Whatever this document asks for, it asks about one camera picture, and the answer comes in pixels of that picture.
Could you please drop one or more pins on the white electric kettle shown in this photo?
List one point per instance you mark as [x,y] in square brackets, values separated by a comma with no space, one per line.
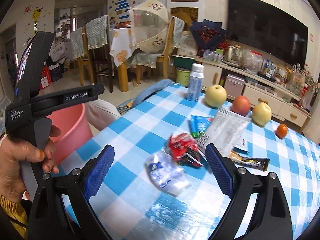
[232,56]

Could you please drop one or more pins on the blue cow wet wipes pack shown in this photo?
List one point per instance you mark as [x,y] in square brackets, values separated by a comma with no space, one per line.
[199,124]

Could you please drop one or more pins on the pink plastic trash bucket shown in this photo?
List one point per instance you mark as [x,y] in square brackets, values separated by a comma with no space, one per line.
[75,130]

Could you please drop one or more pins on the small orange tangerine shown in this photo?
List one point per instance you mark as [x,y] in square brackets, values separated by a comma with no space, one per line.
[281,131]

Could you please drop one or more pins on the person's left hand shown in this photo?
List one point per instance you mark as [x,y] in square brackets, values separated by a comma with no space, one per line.
[13,151]

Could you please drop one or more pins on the cream tv cabinet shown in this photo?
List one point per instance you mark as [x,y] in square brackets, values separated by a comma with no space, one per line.
[238,82]

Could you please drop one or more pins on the white silver wipes packet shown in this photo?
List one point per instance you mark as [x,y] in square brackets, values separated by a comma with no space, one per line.
[226,132]

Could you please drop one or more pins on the red apple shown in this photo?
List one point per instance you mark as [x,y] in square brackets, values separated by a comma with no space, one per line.
[241,105]

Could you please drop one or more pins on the crushed clear plastic bottle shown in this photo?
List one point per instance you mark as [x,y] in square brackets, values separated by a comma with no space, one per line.
[166,174]

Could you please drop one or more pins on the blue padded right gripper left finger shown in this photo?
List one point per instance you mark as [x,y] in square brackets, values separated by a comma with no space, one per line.
[96,170]

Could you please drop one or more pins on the black coffee sachet wrapper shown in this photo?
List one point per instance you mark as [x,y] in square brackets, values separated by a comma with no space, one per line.
[257,163]

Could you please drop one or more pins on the dark blue flower bouquet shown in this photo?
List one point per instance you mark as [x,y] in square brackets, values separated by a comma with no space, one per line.
[207,34]

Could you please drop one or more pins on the yellow pear left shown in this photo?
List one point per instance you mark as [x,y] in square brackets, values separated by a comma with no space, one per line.
[215,96]

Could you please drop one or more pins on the yellow pear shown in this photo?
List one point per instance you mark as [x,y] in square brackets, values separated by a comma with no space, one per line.
[261,114]
[215,96]

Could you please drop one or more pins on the cream mesh food cover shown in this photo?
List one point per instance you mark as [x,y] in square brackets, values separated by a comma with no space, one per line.
[149,26]

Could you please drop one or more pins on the black flat screen television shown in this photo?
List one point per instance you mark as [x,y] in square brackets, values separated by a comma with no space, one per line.
[268,28]

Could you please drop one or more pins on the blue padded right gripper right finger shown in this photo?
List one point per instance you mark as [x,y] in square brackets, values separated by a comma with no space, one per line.
[220,169]

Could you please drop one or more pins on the red black snack wrapper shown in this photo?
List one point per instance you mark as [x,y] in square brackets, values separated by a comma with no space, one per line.
[184,150]

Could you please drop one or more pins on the white blue drink bottle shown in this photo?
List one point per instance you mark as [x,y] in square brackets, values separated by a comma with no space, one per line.
[195,82]

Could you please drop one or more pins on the wooden dining chair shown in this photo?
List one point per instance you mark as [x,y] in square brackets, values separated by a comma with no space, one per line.
[173,42]

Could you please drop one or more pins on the yellow pear right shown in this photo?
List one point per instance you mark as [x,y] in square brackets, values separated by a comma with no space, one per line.
[261,114]

